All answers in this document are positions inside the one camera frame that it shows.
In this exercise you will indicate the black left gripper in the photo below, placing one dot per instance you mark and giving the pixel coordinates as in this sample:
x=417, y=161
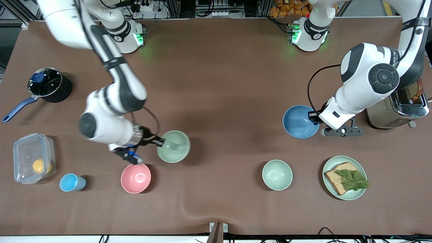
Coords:
x=314, y=117

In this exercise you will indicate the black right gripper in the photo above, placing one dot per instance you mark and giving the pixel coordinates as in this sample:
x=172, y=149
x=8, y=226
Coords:
x=147, y=136

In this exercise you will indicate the green bowl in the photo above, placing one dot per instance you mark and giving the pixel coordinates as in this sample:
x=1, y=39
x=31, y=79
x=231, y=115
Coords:
x=175, y=153
x=277, y=174

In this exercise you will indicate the blue bowl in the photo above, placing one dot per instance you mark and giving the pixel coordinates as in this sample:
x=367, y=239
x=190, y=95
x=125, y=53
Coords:
x=297, y=123

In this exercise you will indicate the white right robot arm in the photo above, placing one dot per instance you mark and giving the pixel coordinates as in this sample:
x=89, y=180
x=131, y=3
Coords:
x=125, y=81

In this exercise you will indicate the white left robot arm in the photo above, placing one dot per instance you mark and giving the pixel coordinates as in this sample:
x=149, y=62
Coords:
x=357, y=87

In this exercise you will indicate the pink bowl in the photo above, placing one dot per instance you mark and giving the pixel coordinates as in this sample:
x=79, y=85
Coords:
x=136, y=180

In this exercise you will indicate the brown bread slice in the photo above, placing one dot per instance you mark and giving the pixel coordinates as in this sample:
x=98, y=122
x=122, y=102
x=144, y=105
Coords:
x=337, y=184

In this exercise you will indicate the beige and chrome toaster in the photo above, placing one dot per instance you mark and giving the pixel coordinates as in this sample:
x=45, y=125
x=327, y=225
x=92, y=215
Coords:
x=384, y=114

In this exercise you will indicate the green lettuce leaf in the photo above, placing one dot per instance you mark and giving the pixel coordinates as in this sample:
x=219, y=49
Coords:
x=352, y=180

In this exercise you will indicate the brown table cloth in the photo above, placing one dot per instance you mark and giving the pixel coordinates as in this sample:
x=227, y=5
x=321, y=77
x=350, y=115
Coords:
x=216, y=84

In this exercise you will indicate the green plate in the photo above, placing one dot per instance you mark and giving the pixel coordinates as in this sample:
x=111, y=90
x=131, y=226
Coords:
x=351, y=196

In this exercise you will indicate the blue plastic cup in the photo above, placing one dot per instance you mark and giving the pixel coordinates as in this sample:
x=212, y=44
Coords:
x=71, y=182

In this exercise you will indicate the brown toast slice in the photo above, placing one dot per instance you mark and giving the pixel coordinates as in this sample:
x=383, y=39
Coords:
x=413, y=89

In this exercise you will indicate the bag of oranges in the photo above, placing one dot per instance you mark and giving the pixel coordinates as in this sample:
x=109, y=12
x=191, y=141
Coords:
x=287, y=8

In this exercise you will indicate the yellow lemon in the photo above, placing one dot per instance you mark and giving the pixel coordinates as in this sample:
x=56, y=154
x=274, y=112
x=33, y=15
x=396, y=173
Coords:
x=41, y=166

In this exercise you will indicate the glass lid with blue knob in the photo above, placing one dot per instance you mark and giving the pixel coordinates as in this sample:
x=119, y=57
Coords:
x=47, y=84

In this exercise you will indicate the white power strip with plugs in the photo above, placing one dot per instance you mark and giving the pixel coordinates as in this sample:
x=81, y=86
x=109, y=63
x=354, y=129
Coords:
x=143, y=6

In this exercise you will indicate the clear plastic lidded container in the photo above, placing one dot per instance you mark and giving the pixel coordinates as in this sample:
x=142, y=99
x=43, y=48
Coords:
x=27, y=155

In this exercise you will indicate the metal table edge bracket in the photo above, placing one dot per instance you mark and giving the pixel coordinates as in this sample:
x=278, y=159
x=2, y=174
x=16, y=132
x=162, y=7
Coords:
x=218, y=229

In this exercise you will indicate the aluminium table corner bracket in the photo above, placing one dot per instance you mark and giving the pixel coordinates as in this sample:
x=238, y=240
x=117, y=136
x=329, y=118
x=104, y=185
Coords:
x=25, y=25

